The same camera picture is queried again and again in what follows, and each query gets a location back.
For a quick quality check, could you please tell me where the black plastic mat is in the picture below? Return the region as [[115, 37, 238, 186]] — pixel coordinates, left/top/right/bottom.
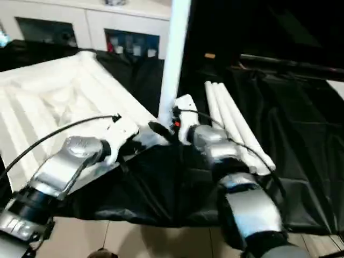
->
[[0, 40, 344, 234]]

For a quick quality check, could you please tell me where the black backdrop cloth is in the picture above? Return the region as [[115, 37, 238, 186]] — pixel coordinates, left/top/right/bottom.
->
[[185, 0, 344, 78]]

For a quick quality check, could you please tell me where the white flat panel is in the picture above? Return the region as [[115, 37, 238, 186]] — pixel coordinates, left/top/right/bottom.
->
[[326, 80, 344, 102]]

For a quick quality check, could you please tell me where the black metal rod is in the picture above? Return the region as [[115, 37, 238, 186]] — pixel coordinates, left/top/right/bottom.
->
[[239, 53, 344, 73]]

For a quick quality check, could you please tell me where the white plastic table top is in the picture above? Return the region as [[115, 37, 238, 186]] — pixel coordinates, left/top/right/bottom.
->
[[0, 51, 173, 194]]

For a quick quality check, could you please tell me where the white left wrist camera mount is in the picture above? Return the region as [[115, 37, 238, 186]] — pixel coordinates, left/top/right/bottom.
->
[[106, 115, 140, 165]]

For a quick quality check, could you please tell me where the white plastic table leg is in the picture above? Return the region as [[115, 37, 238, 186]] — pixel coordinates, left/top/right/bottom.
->
[[218, 82, 277, 173], [211, 82, 259, 175], [157, 0, 192, 127], [204, 81, 229, 130]]

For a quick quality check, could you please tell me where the white cabinet with glass doors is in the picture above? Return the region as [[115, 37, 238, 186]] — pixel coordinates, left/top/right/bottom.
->
[[0, 0, 173, 59]]

